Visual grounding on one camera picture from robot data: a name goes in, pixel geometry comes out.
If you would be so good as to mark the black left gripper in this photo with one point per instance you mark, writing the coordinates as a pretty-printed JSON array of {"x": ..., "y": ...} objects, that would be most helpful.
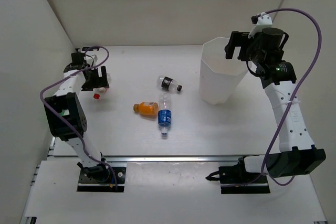
[{"x": 100, "y": 82}]

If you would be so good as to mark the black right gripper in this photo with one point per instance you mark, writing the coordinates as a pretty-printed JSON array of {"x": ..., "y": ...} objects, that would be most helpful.
[{"x": 237, "y": 40}]

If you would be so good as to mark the clear bottle red label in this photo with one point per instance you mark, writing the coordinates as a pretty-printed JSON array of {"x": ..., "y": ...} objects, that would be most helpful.
[{"x": 98, "y": 93}]

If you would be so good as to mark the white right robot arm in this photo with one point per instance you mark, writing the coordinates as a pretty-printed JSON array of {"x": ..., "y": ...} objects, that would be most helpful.
[{"x": 297, "y": 154}]

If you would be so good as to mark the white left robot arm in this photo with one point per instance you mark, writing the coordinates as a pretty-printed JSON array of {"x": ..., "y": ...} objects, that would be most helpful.
[{"x": 64, "y": 105}]

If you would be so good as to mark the white plastic bin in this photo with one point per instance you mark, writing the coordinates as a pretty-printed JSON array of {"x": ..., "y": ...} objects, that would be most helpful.
[{"x": 219, "y": 76}]

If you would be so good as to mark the orange juice bottle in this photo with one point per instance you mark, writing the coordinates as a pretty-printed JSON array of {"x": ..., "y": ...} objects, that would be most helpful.
[{"x": 148, "y": 109}]

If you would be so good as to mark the clear bottle black label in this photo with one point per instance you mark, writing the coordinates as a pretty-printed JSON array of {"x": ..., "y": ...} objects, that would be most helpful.
[{"x": 168, "y": 84}]

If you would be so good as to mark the clear bottle blue label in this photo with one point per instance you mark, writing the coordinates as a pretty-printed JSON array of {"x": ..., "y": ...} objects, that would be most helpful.
[{"x": 164, "y": 114}]

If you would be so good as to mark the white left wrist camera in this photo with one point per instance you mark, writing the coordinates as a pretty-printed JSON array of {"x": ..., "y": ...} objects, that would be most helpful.
[{"x": 91, "y": 59}]

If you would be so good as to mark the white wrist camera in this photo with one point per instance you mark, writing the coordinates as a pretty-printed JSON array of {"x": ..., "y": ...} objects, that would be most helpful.
[
  {"x": 260, "y": 21},
  {"x": 91, "y": 59}
]

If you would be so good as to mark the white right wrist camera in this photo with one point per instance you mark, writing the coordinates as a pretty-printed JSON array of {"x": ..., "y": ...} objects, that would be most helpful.
[{"x": 260, "y": 21}]

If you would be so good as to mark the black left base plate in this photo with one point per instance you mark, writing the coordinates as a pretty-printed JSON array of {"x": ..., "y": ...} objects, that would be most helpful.
[{"x": 104, "y": 185}]

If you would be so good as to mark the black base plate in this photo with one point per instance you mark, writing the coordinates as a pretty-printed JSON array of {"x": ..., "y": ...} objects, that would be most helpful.
[
  {"x": 234, "y": 180},
  {"x": 104, "y": 185}
]

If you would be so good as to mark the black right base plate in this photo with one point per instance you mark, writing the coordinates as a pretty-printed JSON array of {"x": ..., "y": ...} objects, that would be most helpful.
[{"x": 234, "y": 180}]

